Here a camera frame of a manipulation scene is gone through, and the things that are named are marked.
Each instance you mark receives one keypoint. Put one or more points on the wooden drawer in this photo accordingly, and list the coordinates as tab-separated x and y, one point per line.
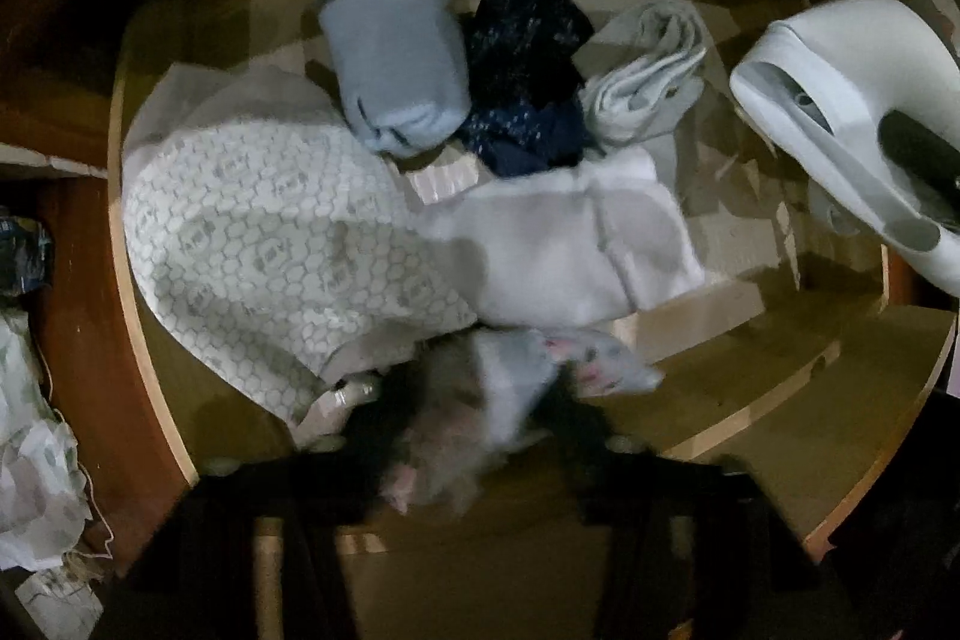
750	400

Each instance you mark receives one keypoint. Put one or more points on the white patterned underwear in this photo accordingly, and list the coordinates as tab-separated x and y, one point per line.
262	235

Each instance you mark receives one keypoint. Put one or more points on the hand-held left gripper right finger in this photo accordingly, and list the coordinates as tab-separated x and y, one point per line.
592	452

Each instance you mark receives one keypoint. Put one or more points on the white plastic bag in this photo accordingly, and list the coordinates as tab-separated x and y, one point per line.
37	475

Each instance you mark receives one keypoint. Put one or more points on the navy speckled underwear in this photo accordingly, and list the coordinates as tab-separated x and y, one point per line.
525	55

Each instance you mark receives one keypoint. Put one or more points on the blue printed packet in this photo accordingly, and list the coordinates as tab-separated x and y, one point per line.
26	257

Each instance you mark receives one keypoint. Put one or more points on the light blue underwear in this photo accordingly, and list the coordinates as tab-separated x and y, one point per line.
397	63

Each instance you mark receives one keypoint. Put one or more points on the grey floral underwear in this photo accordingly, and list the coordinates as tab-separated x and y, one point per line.
495	400

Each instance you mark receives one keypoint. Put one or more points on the pale white underwear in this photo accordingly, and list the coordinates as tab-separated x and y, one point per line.
540	235

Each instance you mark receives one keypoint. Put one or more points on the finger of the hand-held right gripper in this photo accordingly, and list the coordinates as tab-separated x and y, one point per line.
919	153

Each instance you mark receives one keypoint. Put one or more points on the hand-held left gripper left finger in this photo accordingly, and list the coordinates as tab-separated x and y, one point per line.
360	452

